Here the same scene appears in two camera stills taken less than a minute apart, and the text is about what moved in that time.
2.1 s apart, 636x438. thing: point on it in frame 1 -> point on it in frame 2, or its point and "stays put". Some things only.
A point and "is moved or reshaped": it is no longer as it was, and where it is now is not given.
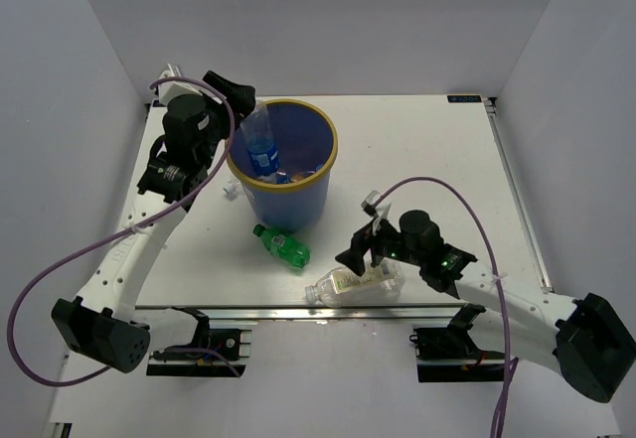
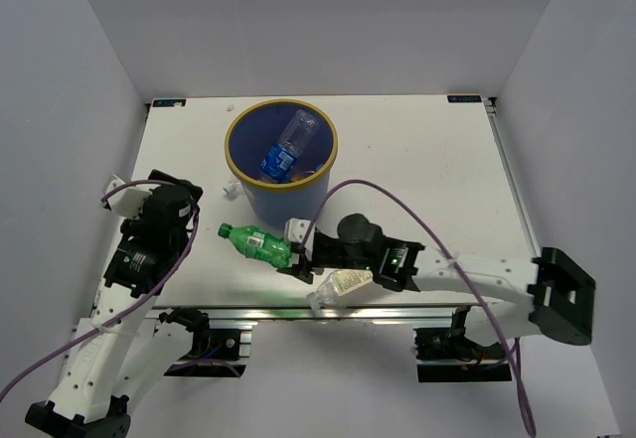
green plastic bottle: [283, 246] is moved or reshaped
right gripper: [360, 242] -> [300, 271]
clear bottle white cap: [232, 187] stays put
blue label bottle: [260, 141] -> [279, 159]
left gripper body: [220, 123] -> [134, 225]
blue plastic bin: [306, 145] stays put
